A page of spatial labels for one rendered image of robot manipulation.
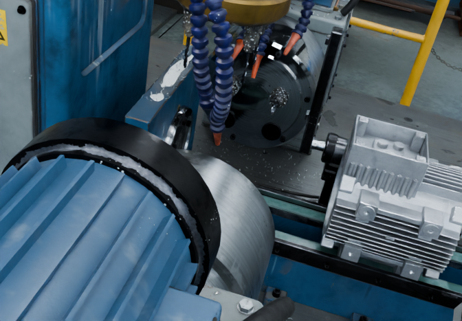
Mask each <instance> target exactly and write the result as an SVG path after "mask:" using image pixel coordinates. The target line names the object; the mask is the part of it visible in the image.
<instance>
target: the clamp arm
mask: <svg viewBox="0 0 462 321"><path fill-rule="evenodd" d="M343 33H344V29H343V28H341V27H336V26H334V27H333V29H332V32H331V35H327V38H326V41H325V45H328V46H327V51H326V54H325V57H324V61H323V64H322V69H321V72H320V76H319V79H318V84H317V87H316V91H315V94H314V97H313V102H312V105H311V109H310V110H307V112H306V115H305V120H307V124H306V127H305V132H304V135H303V137H302V142H301V145H300V150H299V152H300V153H303V154H306V155H308V154H309V152H310V150H311V149H313V150H315V149H314V148H315V147H316V144H313V142H315V143H317V139H316V138H314V135H315V132H316V127H317V124H318V120H319V117H320V113H321V110H322V106H323V103H324V100H325V96H326V93H327V89H328V86H329V81H330V79H331V75H332V71H333V67H334V65H335V61H336V57H337V55H338V50H339V47H340V43H341V40H342V36H343ZM314 139H316V140H314ZM312 147H314V148H312Z"/></svg>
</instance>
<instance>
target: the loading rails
mask: <svg viewBox="0 0 462 321"><path fill-rule="evenodd" d="M255 187H256V188H257V189H258V191H259V192H260V193H261V194H262V196H263V198H264V199H265V201H266V203H267V205H268V206H269V209H270V211H271V213H272V218H273V220H274V228H275V240H274V247H273V250H272V254H271V257H270V260H269V264H268V266H267V271H266V273H265V277H264V280H263V284H262V287H261V291H263V292H265V295H264V298H263V302H262V305H264V306H265V305H266V304H268V303H269V302H271V301H273V300H275V299H277V298H279V297H281V296H286V297H290V298H291V299H292V300H293V301H294V302H298V303H300V304H303V305H307V306H310V307H313V308H317V309H320V310H323V311H326V312H329V313H333V314H336V315H338V316H342V317H345V318H348V319H350V321H453V315H454V308H456V307H457V306H458V305H460V304H461V303H462V245H461V244H458V243H457V246H455V251H453V256H451V260H449V264H447V267H445V271H443V273H440V274H439V279H438V280H433V279H429V278H426V277H423V276H422V274H423V272H422V273H421V275H420V277H419V280H413V279H409V278H406V277H403V276H400V275H399V274H396V273H393V267H391V266H388V265H384V264H381V263H377V262H374V261H370V260H367V259H365V258H359V261H358V262H357V263H355V262H353V261H348V260H346V259H343V258H340V256H337V253H338V247H337V246H333V248H332V249H329V248H325V247H321V246H320V241H321V238H322V228H323V224H324V220H325V215H326V211H327V206H326V205H323V204H321V203H316V202H313V201H310V200H306V199H302V198H300V197H295V196H292V195H289V194H285V193H283V192H279V191H275V190H271V189H269V188H264V187H262V186H257V185H255Z"/></svg>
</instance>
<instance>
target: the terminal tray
mask: <svg viewBox="0 0 462 321"><path fill-rule="evenodd" d="M362 118H365V119H366V121H363V120H361V119H362ZM418 133H421V134H423V136H420V135H418ZM358 140H362V141H363V143H362V144H361V143H359V142H358ZM419 157H423V158H424V160H421V159H419ZM345 159H346V161H345ZM344 161H345V164H344V167H343V168H344V170H342V171H343V174H342V175H348V176H351V177H355V178H356V181H355V184H356V183H357V182H358V183H360V185H361V186H364V185H365V184H366V185H368V188H369V189H371V188H372V187H375V189H376V191H379V190H380V189H383V192H384V193H387V192H388V191H390V193H391V194H392V195H395V193H397V194H399V197H403V196H404V195H405V196H406V198H407V199H411V197H412V198H415V196H416V194H417V191H418V189H419V187H420V185H421V183H422V181H423V179H424V176H425V174H426V171H427V169H428V167H429V153H428V134H427V133H424V132H421V131H416V130H413V129H409V128H406V127H402V126H398V125H395V124H390V123H387V122H383V121H379V120H375V119H372V118H368V117H364V116H361V115H357V117H356V119H355V123H354V125H353V129H352V132H351V136H350V139H349V143H348V145H347V151H346V154H345V158H344Z"/></svg>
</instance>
